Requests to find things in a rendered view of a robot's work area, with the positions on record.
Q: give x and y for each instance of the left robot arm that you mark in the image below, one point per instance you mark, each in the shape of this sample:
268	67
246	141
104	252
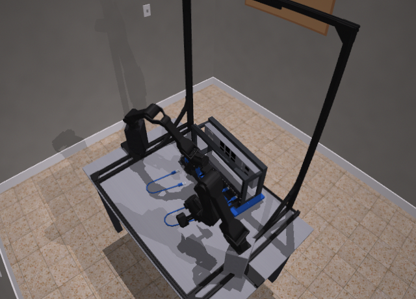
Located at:
211	205

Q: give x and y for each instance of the black patch panel jack row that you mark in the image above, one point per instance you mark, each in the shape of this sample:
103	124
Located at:
222	175

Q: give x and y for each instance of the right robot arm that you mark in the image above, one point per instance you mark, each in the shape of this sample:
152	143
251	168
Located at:
183	144

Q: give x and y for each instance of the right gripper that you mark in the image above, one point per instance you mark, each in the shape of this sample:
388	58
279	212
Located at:
203	169

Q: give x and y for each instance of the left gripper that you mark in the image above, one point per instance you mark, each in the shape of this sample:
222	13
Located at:
183	220

